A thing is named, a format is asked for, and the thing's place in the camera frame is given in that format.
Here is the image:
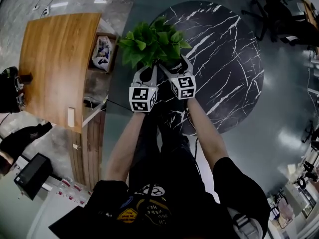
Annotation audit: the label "black rectangular box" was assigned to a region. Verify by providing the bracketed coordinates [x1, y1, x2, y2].
[13, 152, 53, 201]

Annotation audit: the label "grey shoulder strap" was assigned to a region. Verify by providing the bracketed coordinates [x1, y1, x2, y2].
[226, 207, 264, 239]

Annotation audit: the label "person's left forearm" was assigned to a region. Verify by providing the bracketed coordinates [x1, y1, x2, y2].
[104, 111, 148, 182]

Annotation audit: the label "person's black printed t-shirt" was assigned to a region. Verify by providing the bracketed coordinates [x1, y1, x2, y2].
[48, 156, 272, 239]

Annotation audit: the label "black cloth bag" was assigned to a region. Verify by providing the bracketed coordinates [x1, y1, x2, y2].
[0, 121, 53, 170]

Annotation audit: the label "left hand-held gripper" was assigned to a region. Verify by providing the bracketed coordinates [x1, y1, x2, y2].
[129, 64, 159, 113]

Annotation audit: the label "green potted plant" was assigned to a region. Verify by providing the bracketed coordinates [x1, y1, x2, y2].
[116, 15, 193, 70]

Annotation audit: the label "person's dark trousers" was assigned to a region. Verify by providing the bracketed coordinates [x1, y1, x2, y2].
[128, 78, 202, 196]

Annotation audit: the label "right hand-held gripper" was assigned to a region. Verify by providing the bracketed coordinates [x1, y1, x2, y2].
[159, 54, 197, 100]

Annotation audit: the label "thin black cable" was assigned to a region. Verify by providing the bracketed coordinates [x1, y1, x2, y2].
[107, 99, 133, 110]

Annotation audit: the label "bin with white plastic bag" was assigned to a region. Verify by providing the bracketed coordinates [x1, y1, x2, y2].
[91, 32, 118, 74]

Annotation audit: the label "small white box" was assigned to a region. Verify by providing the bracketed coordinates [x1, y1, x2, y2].
[67, 107, 76, 128]

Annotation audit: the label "person's right forearm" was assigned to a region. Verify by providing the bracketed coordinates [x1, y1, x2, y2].
[186, 97, 230, 170]

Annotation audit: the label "small brown block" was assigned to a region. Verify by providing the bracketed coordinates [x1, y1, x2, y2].
[19, 72, 34, 85]

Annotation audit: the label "round black marble table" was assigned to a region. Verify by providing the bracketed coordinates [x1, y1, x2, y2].
[138, 0, 265, 136]

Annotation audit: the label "black office chair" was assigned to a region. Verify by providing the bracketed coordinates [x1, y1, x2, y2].
[241, 0, 309, 46]

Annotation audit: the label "wooden counter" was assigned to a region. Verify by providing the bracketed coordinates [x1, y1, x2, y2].
[18, 12, 107, 189]

